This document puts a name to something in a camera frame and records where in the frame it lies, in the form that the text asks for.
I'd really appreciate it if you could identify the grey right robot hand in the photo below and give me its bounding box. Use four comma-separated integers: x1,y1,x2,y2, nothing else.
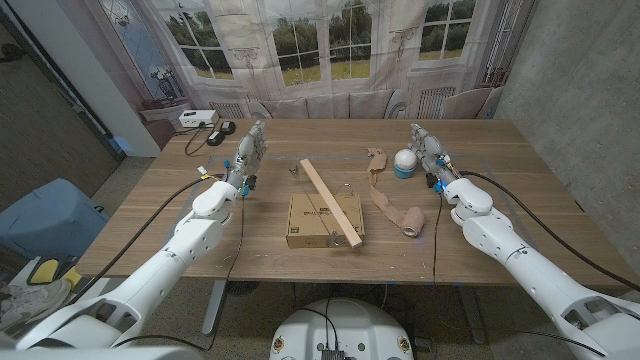
409,122,461,194

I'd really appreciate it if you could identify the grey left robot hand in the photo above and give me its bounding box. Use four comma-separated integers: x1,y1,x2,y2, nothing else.
223,120,269,196

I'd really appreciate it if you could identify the tan elastic arm wrap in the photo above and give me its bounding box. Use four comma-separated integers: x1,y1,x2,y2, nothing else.
366,147,426,238

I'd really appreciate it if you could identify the wooden hanger with metal clips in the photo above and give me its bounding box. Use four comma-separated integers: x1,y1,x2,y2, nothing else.
288,158,364,249

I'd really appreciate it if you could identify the flat cardboard box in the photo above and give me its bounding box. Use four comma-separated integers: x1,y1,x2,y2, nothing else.
285,192,366,250

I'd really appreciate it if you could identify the white baseball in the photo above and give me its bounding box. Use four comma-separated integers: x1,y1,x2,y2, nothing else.
393,148,418,171

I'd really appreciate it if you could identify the white power strip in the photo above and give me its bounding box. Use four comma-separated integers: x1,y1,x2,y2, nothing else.
178,109,220,129

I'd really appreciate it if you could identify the printed window backdrop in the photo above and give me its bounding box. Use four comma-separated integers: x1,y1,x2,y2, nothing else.
97,0,539,121

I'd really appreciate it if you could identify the grey table leg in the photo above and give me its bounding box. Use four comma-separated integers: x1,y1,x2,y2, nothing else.
457,285,487,346
201,279,227,336

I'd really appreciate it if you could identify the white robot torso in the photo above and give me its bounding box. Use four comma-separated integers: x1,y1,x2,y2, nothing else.
269,298,415,360

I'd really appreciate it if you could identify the blue plastic bin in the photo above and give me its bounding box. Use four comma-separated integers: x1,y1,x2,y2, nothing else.
0,178,110,261

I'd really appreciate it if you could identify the yellow and black object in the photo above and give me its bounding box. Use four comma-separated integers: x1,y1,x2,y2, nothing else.
27,258,82,289

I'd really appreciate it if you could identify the grey sneaker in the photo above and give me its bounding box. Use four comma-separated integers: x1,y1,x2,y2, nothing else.
0,278,74,334

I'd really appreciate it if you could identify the black power cord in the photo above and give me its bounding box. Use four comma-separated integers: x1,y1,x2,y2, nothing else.
182,122,212,157

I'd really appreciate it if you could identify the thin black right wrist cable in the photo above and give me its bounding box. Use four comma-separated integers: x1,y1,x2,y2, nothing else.
431,192,444,286

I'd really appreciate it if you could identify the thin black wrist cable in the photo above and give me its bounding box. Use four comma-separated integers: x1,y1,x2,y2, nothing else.
112,192,247,352
431,192,444,286

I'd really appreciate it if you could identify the thin black left wrist cable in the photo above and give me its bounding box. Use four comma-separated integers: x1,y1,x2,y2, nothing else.
112,192,247,352

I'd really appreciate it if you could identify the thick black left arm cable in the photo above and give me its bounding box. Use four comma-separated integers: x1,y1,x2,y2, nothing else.
69,172,225,306

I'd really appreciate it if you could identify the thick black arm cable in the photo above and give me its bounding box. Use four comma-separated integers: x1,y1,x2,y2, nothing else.
458,170,640,294
69,172,225,306

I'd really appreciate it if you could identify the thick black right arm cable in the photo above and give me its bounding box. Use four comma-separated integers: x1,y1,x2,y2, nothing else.
458,170,640,294

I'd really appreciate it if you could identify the black torso cable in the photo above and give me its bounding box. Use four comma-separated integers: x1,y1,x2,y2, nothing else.
298,298,341,352

